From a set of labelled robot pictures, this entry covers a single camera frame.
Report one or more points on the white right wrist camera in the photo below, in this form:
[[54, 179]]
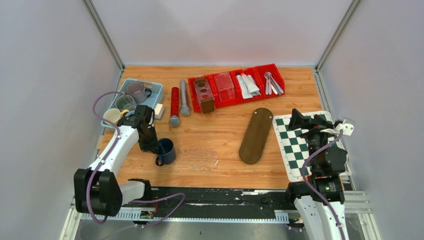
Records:
[[344, 126]]

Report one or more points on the white toothbrush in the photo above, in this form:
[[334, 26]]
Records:
[[271, 83]]

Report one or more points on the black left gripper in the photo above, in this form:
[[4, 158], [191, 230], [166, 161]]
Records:
[[152, 146]]

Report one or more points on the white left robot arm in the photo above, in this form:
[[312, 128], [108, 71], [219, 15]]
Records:
[[96, 189]]

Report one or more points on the brown oval wooden tray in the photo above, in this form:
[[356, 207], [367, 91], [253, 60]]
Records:
[[255, 137]]

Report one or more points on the white toothpaste tube left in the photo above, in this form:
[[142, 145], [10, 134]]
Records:
[[244, 90]]

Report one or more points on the red glitter microphone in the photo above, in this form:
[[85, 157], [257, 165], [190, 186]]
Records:
[[174, 120]]

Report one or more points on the aluminium corner frame post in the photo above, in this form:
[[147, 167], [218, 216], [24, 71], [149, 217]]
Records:
[[351, 10]]

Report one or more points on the clear textured plastic sheet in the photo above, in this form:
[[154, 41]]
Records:
[[225, 87]]

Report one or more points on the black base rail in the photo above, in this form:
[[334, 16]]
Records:
[[219, 204]]

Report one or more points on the red bin with toothpaste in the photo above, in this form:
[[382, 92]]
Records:
[[252, 72]]

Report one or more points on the green white chessboard mat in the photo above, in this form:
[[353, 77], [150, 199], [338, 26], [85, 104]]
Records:
[[294, 149]]

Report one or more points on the grey toothpaste tube right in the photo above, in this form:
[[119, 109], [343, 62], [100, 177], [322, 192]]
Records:
[[252, 87]]

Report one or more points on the silver microphone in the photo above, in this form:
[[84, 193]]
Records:
[[184, 109]]

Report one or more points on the light blue toothbrush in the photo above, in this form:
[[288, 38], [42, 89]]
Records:
[[267, 91]]

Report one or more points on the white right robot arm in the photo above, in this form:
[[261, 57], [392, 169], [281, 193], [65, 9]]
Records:
[[319, 197]]

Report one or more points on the light blue plastic basket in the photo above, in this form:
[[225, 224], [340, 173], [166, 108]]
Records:
[[155, 98]]

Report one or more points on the white toothpaste tube middle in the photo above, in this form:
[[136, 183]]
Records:
[[244, 76]]

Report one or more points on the grey green mug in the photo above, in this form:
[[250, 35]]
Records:
[[125, 102]]

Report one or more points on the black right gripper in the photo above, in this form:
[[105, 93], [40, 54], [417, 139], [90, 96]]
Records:
[[316, 124]]

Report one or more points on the dark blue mug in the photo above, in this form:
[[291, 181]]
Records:
[[169, 152]]

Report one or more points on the left aluminium frame post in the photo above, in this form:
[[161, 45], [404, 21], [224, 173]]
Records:
[[93, 13]]

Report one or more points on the white toothpaste tube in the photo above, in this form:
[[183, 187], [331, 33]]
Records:
[[244, 90], [244, 76]]

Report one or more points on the white toy brick block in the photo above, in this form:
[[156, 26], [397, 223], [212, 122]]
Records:
[[159, 111]]

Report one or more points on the cream yellow mug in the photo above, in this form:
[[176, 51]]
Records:
[[113, 115]]

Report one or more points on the purple grey mug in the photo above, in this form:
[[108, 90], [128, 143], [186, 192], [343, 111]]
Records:
[[138, 91]]

